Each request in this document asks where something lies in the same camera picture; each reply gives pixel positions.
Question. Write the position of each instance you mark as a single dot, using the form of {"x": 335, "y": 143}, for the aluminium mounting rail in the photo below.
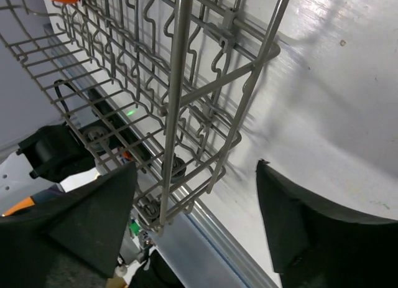
{"x": 197, "y": 247}

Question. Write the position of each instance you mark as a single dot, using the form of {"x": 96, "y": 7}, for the grey wire dish rack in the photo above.
{"x": 189, "y": 64}

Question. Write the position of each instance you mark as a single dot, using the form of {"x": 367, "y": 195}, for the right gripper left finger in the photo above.
{"x": 72, "y": 240}

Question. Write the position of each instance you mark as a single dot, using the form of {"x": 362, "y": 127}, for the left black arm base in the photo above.
{"x": 100, "y": 124}

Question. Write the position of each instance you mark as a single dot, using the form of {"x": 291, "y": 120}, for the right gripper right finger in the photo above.
{"x": 315, "y": 242}

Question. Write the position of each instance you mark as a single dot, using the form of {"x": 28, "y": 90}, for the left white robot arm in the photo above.
{"x": 48, "y": 156}

